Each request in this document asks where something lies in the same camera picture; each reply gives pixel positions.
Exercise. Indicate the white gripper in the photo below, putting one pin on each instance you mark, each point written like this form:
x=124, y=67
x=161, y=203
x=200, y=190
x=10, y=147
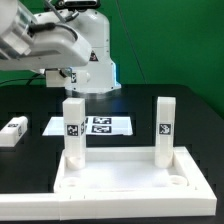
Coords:
x=31, y=43

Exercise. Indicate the white desk top tray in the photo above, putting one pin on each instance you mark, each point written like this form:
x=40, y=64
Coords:
x=117, y=169

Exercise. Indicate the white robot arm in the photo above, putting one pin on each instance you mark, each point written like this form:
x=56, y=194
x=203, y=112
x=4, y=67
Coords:
x=93, y=27

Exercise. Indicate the fiducial marker sheet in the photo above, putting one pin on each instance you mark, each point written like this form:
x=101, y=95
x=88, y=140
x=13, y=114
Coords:
x=95, y=125

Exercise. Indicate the white L-shaped corner guide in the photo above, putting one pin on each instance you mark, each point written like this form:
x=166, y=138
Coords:
x=196, y=200

